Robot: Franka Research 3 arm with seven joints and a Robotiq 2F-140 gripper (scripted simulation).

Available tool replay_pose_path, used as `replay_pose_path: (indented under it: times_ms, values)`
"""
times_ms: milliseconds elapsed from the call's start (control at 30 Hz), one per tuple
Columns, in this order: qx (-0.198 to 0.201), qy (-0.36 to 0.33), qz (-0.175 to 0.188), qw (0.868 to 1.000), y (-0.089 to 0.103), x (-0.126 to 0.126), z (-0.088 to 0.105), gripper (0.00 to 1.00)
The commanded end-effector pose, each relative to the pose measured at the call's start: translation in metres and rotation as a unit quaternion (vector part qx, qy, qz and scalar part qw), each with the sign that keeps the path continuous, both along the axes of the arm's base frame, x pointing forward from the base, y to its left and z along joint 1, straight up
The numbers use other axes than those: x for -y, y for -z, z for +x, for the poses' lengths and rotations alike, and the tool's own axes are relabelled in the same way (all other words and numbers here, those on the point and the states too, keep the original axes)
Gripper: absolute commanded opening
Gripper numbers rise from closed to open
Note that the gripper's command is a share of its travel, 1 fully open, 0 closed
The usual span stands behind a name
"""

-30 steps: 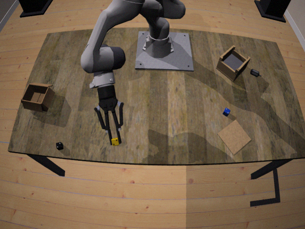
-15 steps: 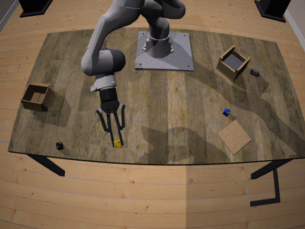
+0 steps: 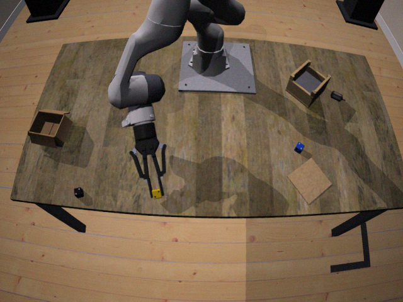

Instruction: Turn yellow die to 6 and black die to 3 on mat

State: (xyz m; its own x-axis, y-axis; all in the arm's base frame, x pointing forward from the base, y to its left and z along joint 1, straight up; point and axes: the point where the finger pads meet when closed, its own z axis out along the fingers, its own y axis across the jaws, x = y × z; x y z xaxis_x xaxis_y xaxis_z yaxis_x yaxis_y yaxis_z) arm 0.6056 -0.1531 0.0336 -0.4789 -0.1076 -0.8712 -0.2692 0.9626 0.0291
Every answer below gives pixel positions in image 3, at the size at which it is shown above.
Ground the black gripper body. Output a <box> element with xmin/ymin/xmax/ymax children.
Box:
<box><xmin>133</xmin><ymin>123</ymin><xmax>159</xmax><ymax>155</ymax></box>

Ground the open brown cardboard box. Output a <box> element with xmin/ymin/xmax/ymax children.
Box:
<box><xmin>28</xmin><ymin>109</ymin><xmax>73</xmax><ymax>148</ymax></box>

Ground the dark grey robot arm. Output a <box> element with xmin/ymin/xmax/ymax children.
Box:
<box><xmin>108</xmin><ymin>0</ymin><xmax>246</xmax><ymax>127</ymax></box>

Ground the brown wooden open-top crate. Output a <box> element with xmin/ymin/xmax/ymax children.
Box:
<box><xmin>285</xmin><ymin>60</ymin><xmax>331</xmax><ymax>108</ymax></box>

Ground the yellow die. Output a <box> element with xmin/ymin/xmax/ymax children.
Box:
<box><xmin>152</xmin><ymin>188</ymin><xmax>162</xmax><ymax>199</ymax></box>

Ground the black die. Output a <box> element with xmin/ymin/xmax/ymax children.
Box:
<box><xmin>74</xmin><ymin>187</ymin><xmax>84</xmax><ymax>198</ymax></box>

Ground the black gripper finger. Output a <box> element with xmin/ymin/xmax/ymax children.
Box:
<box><xmin>149</xmin><ymin>143</ymin><xmax>167</xmax><ymax>196</ymax></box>
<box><xmin>129</xmin><ymin>146</ymin><xmax>153</xmax><ymax>198</ymax></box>

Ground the tan flat mat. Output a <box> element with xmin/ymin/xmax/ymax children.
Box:
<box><xmin>287</xmin><ymin>158</ymin><xmax>332</xmax><ymax>204</ymax></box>

